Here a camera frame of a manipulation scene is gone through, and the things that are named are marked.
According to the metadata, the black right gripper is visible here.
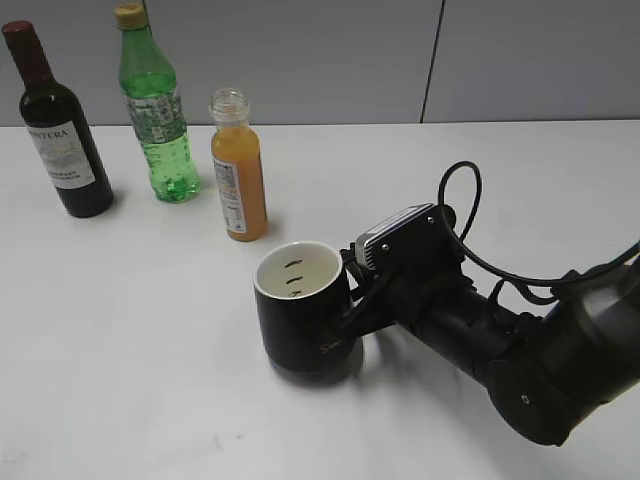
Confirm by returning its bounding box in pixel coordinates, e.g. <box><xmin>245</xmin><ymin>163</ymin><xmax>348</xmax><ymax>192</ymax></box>
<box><xmin>337</xmin><ymin>219</ymin><xmax>473</xmax><ymax>345</ymax></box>

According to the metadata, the black mug white inside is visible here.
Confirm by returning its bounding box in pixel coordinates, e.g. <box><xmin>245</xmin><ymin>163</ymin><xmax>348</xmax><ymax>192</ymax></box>
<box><xmin>253</xmin><ymin>241</ymin><xmax>364</xmax><ymax>386</ymax></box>

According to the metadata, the orange juice bottle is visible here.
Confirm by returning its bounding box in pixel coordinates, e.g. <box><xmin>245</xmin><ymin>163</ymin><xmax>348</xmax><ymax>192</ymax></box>
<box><xmin>209</xmin><ymin>87</ymin><xmax>268</xmax><ymax>242</ymax></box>

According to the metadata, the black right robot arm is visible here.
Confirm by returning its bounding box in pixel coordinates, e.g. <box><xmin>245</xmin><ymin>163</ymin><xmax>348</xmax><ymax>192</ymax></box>
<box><xmin>340</xmin><ymin>204</ymin><xmax>639</xmax><ymax>445</ymax></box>

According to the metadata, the green plastic soda bottle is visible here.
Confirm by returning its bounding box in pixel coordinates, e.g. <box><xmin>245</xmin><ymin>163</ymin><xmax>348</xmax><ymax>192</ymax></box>
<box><xmin>115</xmin><ymin>3</ymin><xmax>201</xmax><ymax>203</ymax></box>

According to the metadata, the red wine bottle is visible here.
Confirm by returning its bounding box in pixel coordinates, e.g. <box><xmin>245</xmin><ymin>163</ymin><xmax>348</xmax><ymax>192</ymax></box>
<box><xmin>2</xmin><ymin>20</ymin><xmax>114</xmax><ymax>218</ymax></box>

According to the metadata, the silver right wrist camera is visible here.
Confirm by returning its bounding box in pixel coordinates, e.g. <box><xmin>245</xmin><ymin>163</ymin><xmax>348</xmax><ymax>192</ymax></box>
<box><xmin>354</xmin><ymin>203</ymin><xmax>456</xmax><ymax>273</ymax></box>

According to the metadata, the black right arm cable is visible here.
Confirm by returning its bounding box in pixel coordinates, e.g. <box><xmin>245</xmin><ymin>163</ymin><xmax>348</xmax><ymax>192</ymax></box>
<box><xmin>435</xmin><ymin>160</ymin><xmax>640</xmax><ymax>304</ymax></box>

